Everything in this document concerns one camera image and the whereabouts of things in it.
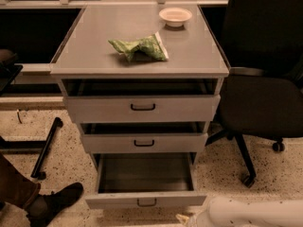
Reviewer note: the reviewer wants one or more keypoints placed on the grey drawer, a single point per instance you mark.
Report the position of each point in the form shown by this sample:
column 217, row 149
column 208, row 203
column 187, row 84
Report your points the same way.
column 143, row 137
column 145, row 180
column 139, row 100

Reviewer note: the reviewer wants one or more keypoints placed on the white small bowl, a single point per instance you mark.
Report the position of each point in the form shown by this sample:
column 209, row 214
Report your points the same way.
column 175, row 17

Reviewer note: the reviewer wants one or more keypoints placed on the black shoe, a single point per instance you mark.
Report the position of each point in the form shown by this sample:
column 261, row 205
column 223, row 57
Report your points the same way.
column 46, row 207

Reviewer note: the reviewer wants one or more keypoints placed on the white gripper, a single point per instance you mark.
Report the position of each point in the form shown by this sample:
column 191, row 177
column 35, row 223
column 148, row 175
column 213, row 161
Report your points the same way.
column 204, row 219

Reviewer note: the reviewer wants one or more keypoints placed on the brown trouser leg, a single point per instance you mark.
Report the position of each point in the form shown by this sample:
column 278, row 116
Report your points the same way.
column 15, row 188

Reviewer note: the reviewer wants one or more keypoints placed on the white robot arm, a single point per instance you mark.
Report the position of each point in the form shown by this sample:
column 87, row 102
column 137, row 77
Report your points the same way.
column 226, row 212

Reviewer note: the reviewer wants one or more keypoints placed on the grey top drawer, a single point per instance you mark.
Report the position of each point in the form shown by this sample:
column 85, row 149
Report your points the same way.
column 139, row 100

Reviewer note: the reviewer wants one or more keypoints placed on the black office chair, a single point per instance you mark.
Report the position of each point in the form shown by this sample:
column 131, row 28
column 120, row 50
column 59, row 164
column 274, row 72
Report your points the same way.
column 262, row 41

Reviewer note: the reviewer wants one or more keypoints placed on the black table leg base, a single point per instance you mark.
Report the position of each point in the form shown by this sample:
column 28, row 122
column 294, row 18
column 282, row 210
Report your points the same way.
column 41, row 147

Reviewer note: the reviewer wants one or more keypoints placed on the green crumpled snack bag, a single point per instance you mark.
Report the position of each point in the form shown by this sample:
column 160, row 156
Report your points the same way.
column 152, row 46

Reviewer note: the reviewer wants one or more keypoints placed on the grey middle drawer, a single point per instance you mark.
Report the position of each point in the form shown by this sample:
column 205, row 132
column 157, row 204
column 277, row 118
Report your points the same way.
column 143, row 137

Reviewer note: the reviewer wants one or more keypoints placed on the grey bottom drawer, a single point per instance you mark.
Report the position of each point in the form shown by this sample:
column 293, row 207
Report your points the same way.
column 145, row 180

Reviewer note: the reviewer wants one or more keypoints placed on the grey drawer cabinet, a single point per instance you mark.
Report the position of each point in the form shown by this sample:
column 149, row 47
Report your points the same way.
column 193, row 53

